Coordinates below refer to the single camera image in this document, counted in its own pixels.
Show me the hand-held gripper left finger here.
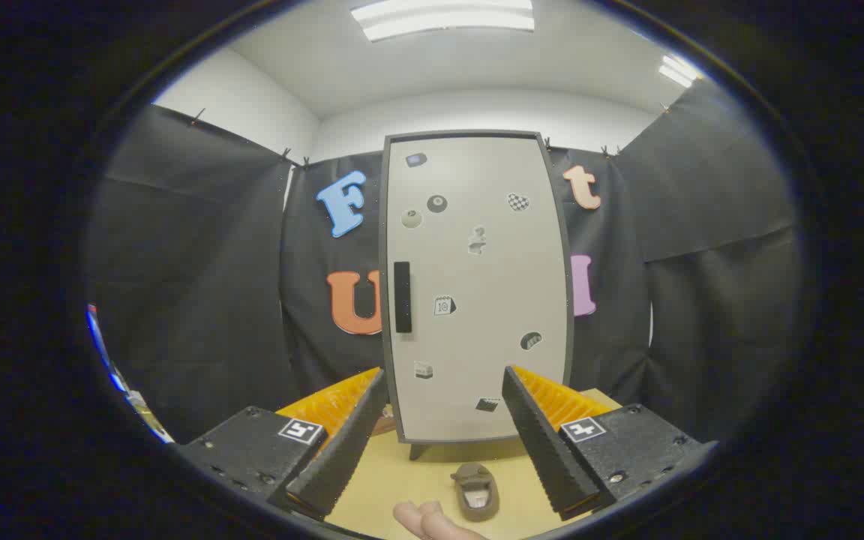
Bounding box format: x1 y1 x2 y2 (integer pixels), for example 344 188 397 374
177 366 389 522

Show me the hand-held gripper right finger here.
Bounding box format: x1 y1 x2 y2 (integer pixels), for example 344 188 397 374
502 365 719 522

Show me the brown fuzzy shoe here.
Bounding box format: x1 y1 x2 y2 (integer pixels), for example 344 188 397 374
451 463 500 523

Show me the black door handle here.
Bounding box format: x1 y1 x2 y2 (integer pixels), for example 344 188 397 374
394 261 413 334

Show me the white shoe cabinet door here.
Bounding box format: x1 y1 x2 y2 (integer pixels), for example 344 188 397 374
387 136 569 442

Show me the grey shoe cabinet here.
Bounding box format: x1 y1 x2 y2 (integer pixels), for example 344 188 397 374
378 129 577 461

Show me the black backdrop cloth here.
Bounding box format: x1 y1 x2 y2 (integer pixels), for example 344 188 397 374
87 79 804 443

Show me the small ceiling light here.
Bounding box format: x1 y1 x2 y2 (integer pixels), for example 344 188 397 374
658 54 703 89

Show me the long ceiling light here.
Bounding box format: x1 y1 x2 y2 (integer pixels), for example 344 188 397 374
351 0 536 42

